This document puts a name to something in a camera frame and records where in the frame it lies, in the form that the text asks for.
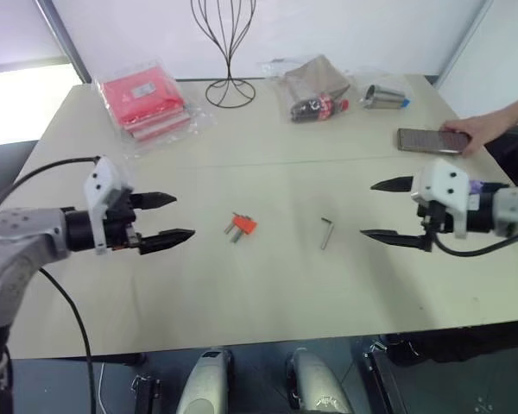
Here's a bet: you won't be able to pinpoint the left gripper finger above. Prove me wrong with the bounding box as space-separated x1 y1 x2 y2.
138 228 197 256
131 191 178 211

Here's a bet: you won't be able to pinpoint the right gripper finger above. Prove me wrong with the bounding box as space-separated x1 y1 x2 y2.
370 175 415 193
358 229 436 254

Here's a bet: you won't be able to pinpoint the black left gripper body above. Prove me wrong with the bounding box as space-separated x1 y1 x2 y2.
104 187 142 252

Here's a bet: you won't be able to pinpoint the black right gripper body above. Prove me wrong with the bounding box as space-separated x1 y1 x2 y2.
416 200 458 237

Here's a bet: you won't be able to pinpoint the dark smartphone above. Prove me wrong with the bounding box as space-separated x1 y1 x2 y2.
397 127 473 155

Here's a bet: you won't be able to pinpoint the silver metal hex key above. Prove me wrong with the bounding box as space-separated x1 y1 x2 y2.
319 216 335 251

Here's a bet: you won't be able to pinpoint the person's bare hand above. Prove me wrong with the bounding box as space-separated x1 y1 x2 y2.
439 112 509 156

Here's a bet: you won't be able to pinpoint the metal cup in plastic bag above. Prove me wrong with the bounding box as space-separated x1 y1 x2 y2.
357 83 413 112

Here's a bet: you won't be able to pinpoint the black seat beside table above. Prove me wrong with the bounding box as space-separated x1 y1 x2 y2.
484 123 518 187

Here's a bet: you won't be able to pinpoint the red packets in plastic bags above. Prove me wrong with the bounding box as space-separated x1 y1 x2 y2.
91 59 199 159

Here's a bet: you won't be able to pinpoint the cola bottle with red label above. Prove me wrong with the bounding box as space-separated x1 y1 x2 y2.
289 97 351 125

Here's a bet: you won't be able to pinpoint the dark low cabinet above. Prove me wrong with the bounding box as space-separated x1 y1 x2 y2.
0 139 41 204

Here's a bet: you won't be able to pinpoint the clear bag with brown item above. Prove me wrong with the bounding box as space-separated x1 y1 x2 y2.
257 54 357 125

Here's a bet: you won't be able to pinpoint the grey rounded robot shell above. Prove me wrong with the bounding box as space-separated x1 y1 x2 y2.
284 347 356 414
174 346 235 414

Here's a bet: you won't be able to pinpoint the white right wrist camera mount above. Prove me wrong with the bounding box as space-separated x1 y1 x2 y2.
410 158 472 240

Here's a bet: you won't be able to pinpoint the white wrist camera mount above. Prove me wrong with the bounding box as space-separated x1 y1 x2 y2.
83 155 125 255
410 158 472 240

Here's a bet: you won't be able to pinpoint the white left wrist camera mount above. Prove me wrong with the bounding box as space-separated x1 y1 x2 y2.
83 155 125 255

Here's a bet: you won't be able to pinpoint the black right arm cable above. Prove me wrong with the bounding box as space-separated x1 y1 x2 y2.
424 202 518 259

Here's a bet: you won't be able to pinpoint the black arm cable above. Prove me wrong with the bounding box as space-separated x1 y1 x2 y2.
0 155 103 216
424 202 518 259

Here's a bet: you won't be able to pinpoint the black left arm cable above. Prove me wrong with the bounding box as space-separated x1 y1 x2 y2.
0 155 103 216

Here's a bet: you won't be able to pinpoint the black hanging cable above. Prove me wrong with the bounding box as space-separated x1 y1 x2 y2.
37 266 97 414

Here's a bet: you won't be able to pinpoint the black metal bracket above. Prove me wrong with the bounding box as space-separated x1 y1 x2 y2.
130 373 163 414
362 339 414 414

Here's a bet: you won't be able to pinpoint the black wire hat stand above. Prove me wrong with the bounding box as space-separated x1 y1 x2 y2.
190 0 258 110

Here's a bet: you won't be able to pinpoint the white wall post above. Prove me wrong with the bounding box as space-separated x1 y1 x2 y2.
434 0 502 86

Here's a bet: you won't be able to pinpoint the dark window frame post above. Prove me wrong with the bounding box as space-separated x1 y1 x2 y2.
35 0 92 84

